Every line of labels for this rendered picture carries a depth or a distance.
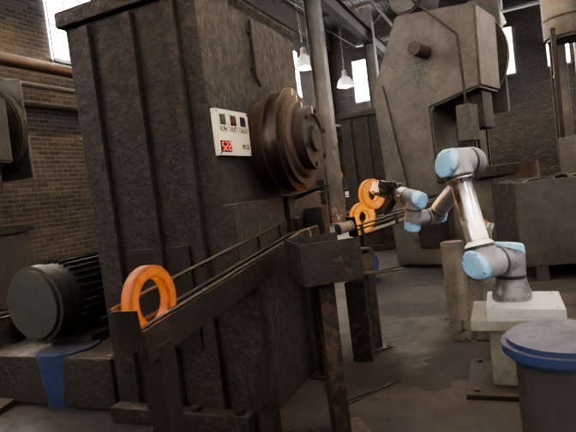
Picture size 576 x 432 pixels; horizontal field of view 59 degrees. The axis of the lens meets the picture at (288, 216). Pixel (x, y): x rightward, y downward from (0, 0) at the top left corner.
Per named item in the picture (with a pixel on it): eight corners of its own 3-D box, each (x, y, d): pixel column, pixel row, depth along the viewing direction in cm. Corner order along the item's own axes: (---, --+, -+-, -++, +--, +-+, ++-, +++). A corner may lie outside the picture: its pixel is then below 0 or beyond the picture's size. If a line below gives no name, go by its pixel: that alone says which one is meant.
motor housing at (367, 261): (348, 363, 254) (336, 258, 251) (360, 349, 274) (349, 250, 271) (374, 364, 248) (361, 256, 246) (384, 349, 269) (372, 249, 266)
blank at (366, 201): (355, 183, 257) (359, 182, 254) (377, 177, 265) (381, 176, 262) (361, 212, 258) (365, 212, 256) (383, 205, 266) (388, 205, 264)
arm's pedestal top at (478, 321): (554, 308, 216) (553, 298, 216) (562, 331, 187) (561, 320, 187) (474, 309, 229) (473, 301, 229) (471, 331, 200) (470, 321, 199)
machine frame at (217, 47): (106, 422, 219) (45, 10, 210) (231, 341, 318) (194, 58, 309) (255, 436, 190) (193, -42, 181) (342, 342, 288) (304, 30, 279)
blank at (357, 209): (361, 237, 270) (364, 237, 267) (344, 217, 265) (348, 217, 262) (376, 217, 276) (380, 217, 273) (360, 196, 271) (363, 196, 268)
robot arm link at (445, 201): (489, 139, 215) (433, 209, 252) (469, 141, 210) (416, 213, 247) (504, 159, 209) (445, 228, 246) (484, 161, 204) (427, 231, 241)
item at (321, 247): (326, 464, 165) (299, 245, 162) (307, 429, 191) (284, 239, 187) (385, 450, 169) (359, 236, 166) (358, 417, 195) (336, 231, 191)
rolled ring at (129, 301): (167, 255, 140) (157, 255, 141) (123, 280, 123) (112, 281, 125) (183, 316, 144) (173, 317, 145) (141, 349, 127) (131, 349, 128)
